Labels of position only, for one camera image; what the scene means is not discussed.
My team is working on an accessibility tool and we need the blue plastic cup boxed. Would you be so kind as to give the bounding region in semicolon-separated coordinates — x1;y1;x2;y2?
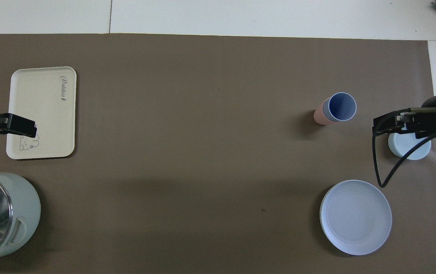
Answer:
323;92;357;123

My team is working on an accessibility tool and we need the cream rabbit print tray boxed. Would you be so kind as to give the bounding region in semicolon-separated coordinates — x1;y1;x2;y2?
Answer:
6;66;77;160

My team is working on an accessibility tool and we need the brown table mat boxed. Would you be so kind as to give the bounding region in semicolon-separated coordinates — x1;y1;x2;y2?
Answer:
0;33;436;274

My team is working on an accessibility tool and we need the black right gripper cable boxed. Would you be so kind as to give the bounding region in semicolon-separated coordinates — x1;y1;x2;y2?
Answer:
372;108;436;188

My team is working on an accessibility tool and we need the pale green cooking pot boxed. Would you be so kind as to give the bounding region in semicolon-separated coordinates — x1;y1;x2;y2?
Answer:
0;172;42;266

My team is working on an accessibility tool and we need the light blue bowl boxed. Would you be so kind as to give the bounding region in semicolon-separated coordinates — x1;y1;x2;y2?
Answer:
388;129;431;160

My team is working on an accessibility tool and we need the pink plastic cup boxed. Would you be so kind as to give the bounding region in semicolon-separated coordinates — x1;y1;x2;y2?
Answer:
314;98;334;125

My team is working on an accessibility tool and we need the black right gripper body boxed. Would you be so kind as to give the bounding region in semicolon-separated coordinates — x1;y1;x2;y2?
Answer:
408;96;436;132

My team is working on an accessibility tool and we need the light blue plate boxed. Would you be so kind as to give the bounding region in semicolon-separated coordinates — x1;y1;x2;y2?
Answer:
319;180;393;256

